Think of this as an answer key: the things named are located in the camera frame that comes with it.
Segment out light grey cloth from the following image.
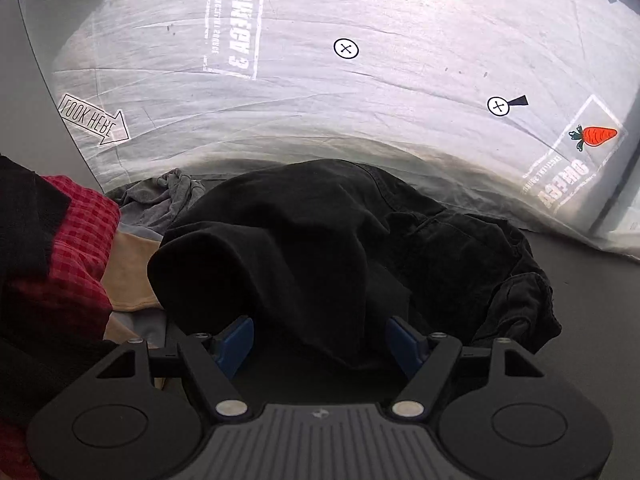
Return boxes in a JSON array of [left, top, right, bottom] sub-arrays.
[[102, 309, 170, 350]]

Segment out tan cloth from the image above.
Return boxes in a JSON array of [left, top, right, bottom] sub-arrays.
[[102, 231, 168, 347]]

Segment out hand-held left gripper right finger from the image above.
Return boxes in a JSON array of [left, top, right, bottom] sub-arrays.
[[385, 315, 546, 418]]

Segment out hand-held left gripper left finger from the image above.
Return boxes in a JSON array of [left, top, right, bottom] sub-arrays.
[[94, 315, 256, 418]]

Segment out black cloth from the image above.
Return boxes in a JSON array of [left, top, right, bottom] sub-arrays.
[[0, 154, 72, 292]]

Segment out white printed sheet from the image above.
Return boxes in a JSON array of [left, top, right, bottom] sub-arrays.
[[37, 0, 640, 261]]

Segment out red checked shirt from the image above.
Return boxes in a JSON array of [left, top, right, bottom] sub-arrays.
[[0, 175, 122, 480]]

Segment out black pants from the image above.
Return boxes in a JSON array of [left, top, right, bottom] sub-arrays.
[[147, 158, 564, 372]]

